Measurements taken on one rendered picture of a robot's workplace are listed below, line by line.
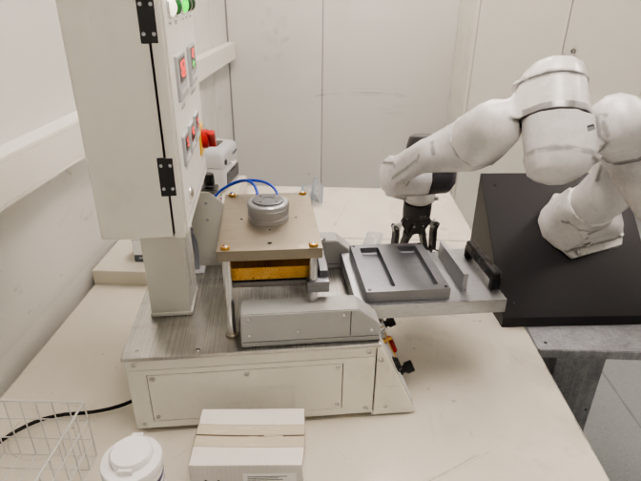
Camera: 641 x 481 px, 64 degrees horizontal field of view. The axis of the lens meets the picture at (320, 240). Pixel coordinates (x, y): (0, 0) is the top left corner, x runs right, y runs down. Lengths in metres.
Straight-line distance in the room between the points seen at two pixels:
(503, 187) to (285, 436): 0.92
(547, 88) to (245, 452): 0.77
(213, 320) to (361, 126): 2.64
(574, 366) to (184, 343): 1.15
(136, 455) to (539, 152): 0.78
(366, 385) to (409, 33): 2.72
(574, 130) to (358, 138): 2.70
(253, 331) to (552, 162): 0.57
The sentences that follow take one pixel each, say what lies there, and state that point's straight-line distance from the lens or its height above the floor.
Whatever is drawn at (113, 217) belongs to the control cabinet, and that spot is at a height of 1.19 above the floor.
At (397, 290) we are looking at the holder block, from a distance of 0.99.
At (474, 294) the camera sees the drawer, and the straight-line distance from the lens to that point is 1.06.
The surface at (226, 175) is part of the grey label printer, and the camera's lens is 2.01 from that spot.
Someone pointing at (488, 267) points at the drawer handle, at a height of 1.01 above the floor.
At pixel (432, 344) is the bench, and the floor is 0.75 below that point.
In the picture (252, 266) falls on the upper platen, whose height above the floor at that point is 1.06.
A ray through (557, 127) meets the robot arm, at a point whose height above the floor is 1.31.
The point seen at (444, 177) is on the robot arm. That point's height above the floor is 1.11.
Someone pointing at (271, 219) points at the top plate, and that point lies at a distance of 0.95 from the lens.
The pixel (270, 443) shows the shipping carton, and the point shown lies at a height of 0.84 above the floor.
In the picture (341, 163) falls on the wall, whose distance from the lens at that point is 3.58.
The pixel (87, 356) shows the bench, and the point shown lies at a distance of 1.31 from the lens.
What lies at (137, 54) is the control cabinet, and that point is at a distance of 0.77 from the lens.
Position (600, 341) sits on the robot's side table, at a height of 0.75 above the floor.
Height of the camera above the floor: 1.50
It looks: 26 degrees down
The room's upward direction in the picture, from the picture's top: 1 degrees clockwise
